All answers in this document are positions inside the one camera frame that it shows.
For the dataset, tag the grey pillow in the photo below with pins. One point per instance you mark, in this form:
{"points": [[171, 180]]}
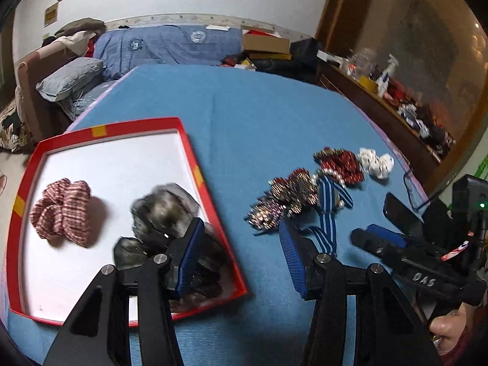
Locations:
{"points": [[68, 78]]}

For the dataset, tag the blue checked quilt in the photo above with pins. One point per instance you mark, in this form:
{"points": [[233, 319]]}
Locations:
{"points": [[164, 45]]}

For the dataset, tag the black bag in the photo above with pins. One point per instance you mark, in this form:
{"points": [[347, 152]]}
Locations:
{"points": [[305, 51]]}

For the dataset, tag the wooden door frame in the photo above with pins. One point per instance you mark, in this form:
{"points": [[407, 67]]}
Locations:
{"points": [[335, 7]]}

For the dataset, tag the heap of small clothes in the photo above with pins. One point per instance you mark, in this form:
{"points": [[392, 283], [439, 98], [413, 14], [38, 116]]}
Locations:
{"points": [[427, 122]]}

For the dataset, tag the brown floral blanket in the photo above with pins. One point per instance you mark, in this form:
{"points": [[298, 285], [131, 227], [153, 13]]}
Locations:
{"points": [[9, 129]]}

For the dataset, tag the white patterned scrunchie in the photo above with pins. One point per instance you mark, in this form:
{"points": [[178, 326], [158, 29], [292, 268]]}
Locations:
{"points": [[375, 162]]}

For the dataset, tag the brown sofa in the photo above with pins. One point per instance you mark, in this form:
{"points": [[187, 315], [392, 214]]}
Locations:
{"points": [[34, 95]]}

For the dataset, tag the red gold sequined hair bow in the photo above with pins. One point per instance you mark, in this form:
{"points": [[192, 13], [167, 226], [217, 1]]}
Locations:
{"points": [[293, 188]]}

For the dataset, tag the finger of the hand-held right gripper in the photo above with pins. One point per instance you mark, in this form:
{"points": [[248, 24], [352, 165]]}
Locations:
{"points": [[400, 211], [375, 246]]}

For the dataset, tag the white spray bottle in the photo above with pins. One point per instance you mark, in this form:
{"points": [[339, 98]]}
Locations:
{"points": [[385, 78]]}

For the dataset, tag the purple sequined hair bow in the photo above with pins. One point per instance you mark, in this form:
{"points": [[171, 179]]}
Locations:
{"points": [[265, 213]]}

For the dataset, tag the pink checked scrunchie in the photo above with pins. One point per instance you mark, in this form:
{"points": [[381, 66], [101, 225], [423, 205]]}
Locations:
{"points": [[61, 209]]}

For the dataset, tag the yellow wall sign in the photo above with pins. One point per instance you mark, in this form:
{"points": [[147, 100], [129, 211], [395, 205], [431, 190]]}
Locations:
{"points": [[50, 14]]}

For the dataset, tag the grey sheer scrunchie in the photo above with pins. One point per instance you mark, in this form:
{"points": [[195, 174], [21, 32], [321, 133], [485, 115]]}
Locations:
{"points": [[164, 209]]}

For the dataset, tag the red white-dotted scrunchie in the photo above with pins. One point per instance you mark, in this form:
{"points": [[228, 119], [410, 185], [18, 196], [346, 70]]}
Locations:
{"points": [[345, 164]]}

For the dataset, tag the pile of clothes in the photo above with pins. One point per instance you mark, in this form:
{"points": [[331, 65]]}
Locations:
{"points": [[80, 28]]}

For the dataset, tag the dark-framed glasses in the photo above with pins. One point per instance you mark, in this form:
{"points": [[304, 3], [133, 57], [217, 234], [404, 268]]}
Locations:
{"points": [[406, 186]]}

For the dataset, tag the grey-blue cushion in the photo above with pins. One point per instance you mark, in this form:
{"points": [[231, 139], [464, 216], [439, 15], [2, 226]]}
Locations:
{"points": [[87, 97]]}

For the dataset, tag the person's right hand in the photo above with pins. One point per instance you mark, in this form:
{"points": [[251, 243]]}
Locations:
{"points": [[446, 329]]}

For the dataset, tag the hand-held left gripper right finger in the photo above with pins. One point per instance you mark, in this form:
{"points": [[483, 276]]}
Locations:
{"points": [[291, 251]]}

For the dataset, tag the blue striped ribbon bow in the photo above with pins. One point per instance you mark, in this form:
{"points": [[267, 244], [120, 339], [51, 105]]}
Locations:
{"points": [[328, 198]]}

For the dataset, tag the blue tablecloth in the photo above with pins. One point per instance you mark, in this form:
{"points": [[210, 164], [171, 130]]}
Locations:
{"points": [[247, 122]]}

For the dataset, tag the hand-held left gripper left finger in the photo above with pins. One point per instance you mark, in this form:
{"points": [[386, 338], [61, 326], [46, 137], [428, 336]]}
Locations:
{"points": [[190, 251]]}

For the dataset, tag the pearl hair clip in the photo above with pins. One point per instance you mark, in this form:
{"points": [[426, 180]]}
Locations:
{"points": [[331, 175]]}

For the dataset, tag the wooden sideboard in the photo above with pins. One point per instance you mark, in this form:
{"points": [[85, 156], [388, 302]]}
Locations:
{"points": [[366, 110]]}

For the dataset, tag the cardboard box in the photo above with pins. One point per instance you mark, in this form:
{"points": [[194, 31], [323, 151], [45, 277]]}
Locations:
{"points": [[267, 44]]}

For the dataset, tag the red box with white inside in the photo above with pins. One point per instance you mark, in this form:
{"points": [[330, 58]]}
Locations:
{"points": [[114, 167]]}

